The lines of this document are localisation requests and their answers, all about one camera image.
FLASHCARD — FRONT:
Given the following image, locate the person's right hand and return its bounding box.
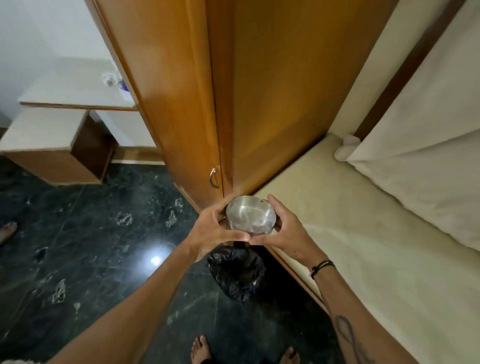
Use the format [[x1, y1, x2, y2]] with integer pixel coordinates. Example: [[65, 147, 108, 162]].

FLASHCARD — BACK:
[[248, 194, 328, 268]]

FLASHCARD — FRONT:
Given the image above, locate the person's left hand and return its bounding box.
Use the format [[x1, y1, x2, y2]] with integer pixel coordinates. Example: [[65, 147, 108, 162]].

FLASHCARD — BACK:
[[183, 203, 251, 263]]

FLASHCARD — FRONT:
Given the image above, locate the round steel bowl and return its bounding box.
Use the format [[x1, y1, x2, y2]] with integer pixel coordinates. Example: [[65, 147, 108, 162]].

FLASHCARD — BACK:
[[225, 195, 278, 236]]

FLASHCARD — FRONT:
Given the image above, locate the person's right forearm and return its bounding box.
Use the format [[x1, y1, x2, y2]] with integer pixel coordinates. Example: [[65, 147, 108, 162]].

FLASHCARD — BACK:
[[311, 262, 421, 364]]

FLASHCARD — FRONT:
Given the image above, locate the person's left forearm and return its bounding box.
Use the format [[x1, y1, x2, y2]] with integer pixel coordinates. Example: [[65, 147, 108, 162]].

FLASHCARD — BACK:
[[47, 242, 202, 364]]

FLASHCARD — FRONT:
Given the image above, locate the black garbage bag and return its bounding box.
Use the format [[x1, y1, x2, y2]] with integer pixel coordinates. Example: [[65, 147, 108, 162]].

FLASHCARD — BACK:
[[207, 244, 266, 303]]

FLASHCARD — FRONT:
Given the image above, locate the black wristband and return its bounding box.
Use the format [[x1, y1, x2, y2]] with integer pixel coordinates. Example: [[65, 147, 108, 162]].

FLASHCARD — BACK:
[[310, 259, 336, 280]]

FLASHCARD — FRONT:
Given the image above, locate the cream bed mattress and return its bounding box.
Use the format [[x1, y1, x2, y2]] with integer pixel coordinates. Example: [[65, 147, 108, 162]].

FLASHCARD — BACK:
[[253, 133, 480, 364]]

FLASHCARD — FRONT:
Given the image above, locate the person's left foot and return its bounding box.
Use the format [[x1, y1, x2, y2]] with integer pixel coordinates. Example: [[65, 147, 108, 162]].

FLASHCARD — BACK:
[[190, 334, 215, 364]]

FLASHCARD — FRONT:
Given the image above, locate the person's foot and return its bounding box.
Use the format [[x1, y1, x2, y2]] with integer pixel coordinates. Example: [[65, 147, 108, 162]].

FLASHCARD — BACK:
[[0, 221, 19, 247], [190, 334, 215, 364], [279, 346, 301, 364]]

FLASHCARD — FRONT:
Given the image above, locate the person's right foot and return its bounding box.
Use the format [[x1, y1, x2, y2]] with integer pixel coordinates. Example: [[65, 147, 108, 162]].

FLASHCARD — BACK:
[[279, 346, 301, 364]]

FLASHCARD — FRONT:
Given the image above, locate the white rolled bolster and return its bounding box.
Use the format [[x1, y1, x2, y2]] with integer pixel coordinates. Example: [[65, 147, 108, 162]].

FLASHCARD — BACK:
[[334, 134, 361, 162]]

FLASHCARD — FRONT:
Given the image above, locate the wooden wardrobe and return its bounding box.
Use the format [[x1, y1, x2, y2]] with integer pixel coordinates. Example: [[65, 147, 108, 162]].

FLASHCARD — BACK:
[[84, 0, 399, 215]]

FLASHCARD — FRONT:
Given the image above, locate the white bed sheet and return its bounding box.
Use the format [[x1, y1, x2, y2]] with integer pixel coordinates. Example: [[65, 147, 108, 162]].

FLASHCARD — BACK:
[[347, 20, 480, 253]]

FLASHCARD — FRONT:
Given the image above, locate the small white object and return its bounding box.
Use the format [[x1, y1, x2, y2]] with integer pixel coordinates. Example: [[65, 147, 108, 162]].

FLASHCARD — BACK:
[[101, 71, 124, 88]]

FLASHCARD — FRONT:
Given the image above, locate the low wooden side cabinet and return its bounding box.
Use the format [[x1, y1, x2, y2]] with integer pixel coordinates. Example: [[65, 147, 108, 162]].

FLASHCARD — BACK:
[[0, 108, 116, 187]]

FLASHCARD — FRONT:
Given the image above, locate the white-topped wooden desk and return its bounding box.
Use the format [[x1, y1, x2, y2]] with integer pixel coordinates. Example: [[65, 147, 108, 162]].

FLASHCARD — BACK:
[[18, 57, 140, 112]]

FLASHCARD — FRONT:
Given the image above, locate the dark wooden headboard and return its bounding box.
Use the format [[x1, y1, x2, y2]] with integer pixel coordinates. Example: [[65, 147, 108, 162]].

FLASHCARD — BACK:
[[353, 0, 468, 142]]

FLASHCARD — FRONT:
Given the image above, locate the wooden bed frame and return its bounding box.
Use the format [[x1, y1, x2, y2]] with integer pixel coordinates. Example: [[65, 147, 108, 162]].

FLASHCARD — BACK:
[[262, 245, 329, 314]]

